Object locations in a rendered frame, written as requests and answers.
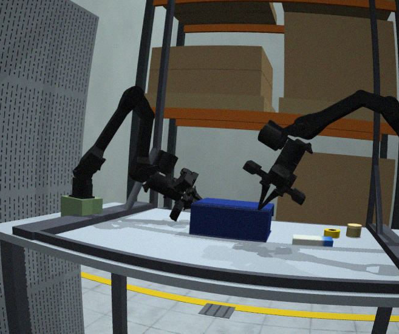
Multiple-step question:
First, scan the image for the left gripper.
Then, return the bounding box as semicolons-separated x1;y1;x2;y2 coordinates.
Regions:
243;155;305;210

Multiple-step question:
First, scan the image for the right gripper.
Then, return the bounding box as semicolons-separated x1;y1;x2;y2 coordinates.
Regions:
162;172;202;221

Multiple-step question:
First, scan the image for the yellow roll of tape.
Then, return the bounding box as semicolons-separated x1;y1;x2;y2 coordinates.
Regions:
324;228;340;238

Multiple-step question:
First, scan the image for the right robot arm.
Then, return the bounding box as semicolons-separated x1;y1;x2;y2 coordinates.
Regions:
69;86;194;199

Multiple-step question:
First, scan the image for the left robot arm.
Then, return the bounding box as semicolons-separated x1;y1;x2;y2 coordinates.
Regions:
258;90;399;188

